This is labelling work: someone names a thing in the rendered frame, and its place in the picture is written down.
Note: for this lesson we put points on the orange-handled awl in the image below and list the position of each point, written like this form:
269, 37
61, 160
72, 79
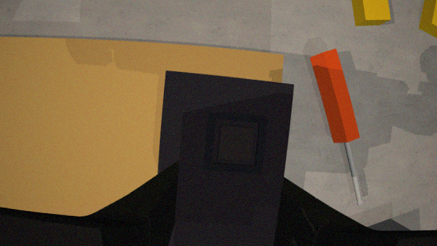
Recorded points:
337, 106

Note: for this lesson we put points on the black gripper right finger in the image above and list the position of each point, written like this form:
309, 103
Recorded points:
306, 221

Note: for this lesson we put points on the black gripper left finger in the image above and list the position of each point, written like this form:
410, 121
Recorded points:
144, 217

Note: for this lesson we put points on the tan rectangular floor panel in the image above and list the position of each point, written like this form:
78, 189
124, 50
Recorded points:
80, 119

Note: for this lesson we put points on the yellow rectangular bar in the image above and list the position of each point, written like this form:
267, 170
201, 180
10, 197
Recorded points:
371, 12
428, 22

